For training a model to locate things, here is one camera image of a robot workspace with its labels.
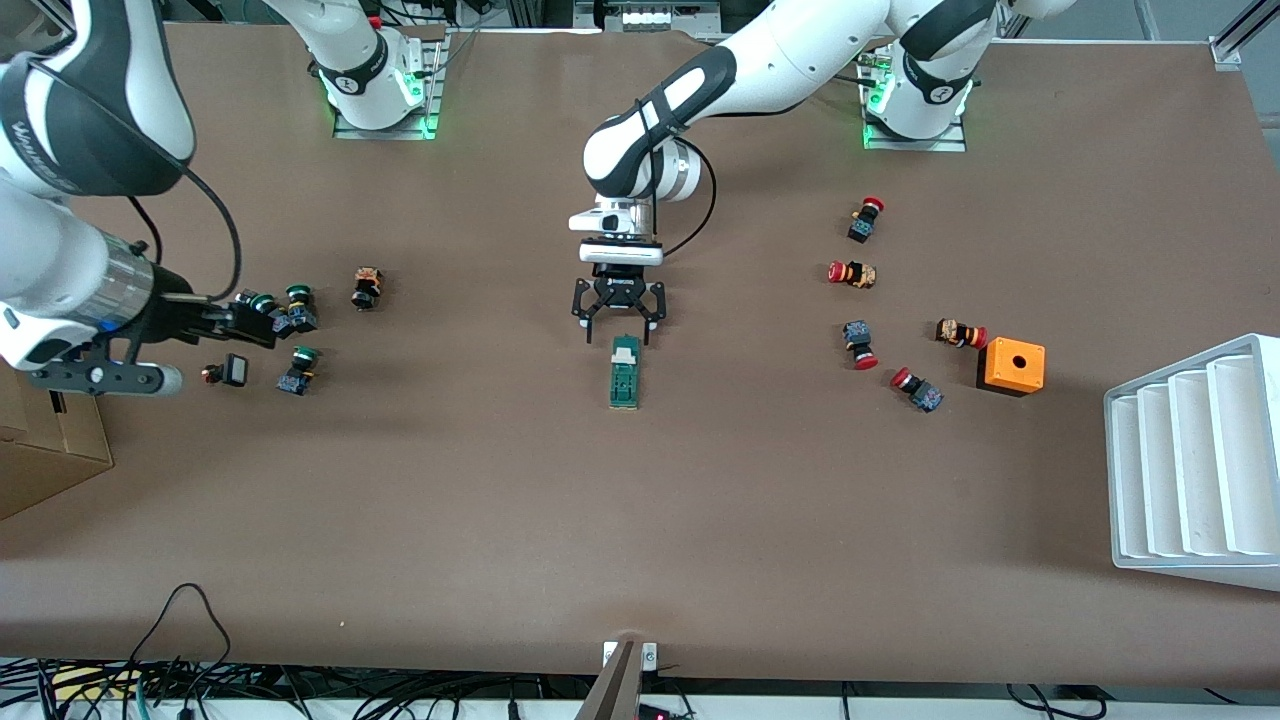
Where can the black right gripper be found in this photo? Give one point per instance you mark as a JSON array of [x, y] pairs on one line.
[[183, 311]]

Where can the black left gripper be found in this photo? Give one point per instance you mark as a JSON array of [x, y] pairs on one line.
[[619, 288]]

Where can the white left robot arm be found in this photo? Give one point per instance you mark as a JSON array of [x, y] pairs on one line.
[[780, 60]]

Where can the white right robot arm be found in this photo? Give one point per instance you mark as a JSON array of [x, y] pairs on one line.
[[60, 270]]

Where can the black square push button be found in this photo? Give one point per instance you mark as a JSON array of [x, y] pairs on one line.
[[237, 370]]

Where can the brown table mat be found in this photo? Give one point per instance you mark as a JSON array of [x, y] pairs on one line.
[[640, 520]]

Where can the red button with orange block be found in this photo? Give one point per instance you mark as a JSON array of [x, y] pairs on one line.
[[855, 274], [955, 332]]

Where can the red button with blue block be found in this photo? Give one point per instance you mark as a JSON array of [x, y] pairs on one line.
[[857, 335], [925, 395], [862, 225]]

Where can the brown cardboard box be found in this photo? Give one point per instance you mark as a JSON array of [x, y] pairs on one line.
[[50, 460]]

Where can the white light device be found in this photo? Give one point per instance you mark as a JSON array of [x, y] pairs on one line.
[[650, 17]]

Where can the orange box with round hole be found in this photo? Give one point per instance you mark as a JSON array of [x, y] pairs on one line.
[[1015, 368]]

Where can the white stepped tray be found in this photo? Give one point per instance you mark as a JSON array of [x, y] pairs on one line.
[[1190, 470]]

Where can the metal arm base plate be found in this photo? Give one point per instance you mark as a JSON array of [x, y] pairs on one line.
[[385, 133], [915, 143]]

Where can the grey camera post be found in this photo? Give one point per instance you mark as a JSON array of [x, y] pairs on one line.
[[615, 690]]

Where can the aluminium frame profile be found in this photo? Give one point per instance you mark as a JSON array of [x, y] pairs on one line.
[[1225, 50]]

